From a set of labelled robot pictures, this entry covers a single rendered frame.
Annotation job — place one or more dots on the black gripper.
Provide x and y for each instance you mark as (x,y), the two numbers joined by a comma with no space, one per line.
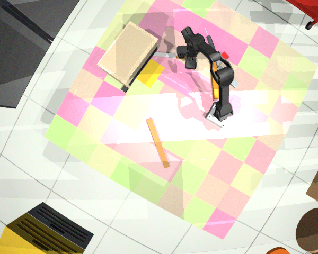
(191,60)

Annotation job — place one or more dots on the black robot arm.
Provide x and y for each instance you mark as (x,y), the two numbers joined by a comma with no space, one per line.
(223,77)

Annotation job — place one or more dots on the red cube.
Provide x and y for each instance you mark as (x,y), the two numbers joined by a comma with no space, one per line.
(224,55)

